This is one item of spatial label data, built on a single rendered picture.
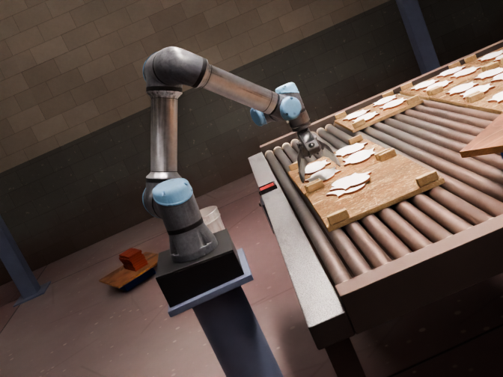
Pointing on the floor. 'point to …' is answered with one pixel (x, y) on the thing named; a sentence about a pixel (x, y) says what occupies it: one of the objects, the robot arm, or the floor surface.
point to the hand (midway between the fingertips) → (322, 175)
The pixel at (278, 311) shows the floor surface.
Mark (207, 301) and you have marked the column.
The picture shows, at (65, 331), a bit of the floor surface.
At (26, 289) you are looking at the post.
